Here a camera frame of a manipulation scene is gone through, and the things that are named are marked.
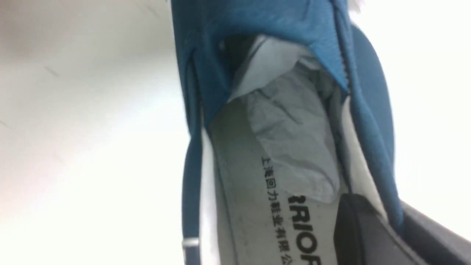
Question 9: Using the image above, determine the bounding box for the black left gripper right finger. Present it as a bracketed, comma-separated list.
[401, 201, 471, 265]

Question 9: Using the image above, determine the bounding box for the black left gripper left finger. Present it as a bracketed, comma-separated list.
[333, 194, 427, 265]

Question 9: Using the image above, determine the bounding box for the navy slip-on shoe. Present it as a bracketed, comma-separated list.
[170, 0, 404, 265]

